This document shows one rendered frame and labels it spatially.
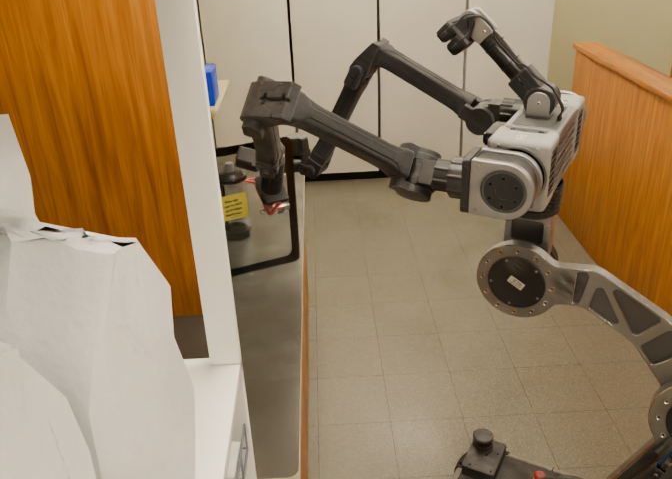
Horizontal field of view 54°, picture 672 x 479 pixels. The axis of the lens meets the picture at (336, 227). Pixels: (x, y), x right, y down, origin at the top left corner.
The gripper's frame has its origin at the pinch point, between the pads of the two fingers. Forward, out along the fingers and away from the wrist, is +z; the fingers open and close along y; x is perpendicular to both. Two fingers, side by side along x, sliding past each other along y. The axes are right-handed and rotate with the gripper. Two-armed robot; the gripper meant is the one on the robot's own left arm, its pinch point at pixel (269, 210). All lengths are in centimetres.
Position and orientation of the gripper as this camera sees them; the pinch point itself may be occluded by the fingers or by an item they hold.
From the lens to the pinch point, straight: 190.2
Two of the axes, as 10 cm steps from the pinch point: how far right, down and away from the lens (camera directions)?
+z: -1.4, 6.6, 7.4
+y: 4.0, 7.2, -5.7
